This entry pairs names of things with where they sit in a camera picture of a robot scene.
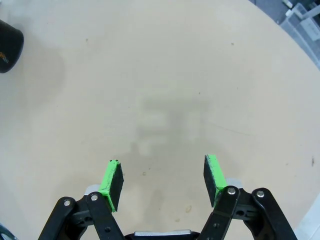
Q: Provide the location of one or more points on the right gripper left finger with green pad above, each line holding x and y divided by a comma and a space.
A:
110, 185

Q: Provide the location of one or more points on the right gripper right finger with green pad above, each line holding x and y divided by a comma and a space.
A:
216, 180

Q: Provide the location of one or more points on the dark cylindrical pen holder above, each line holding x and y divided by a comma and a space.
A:
8, 47

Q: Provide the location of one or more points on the clear plastic storage bins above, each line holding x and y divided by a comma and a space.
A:
303, 37

